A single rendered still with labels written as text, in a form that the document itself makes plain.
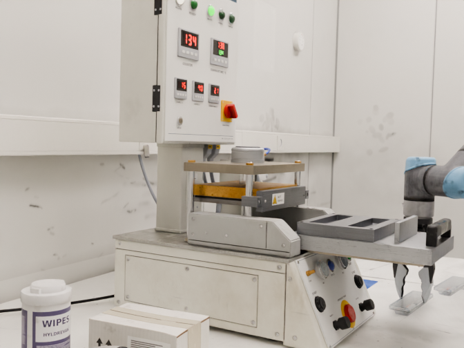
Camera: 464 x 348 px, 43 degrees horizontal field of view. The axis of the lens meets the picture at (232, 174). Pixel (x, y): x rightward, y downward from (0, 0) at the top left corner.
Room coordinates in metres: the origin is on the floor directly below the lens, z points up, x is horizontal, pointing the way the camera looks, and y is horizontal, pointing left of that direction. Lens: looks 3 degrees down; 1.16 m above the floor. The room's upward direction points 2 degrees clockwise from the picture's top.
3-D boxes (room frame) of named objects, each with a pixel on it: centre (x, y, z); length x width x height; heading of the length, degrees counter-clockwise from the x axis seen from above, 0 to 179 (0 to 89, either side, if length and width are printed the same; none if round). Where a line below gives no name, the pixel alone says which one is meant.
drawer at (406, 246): (1.25, -0.30, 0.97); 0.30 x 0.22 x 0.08; 60
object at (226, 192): (1.41, -0.04, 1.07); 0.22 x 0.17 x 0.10; 150
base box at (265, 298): (1.41, -0.05, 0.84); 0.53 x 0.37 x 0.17; 60
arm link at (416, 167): (1.49, -0.48, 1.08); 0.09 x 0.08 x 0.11; 28
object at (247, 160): (1.43, -0.02, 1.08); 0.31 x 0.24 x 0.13; 150
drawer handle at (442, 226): (1.18, -0.42, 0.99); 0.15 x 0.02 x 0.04; 150
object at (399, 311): (1.47, -0.46, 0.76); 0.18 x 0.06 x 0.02; 145
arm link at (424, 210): (1.49, -0.47, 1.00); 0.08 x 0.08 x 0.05
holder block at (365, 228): (1.27, -0.26, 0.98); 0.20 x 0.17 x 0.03; 150
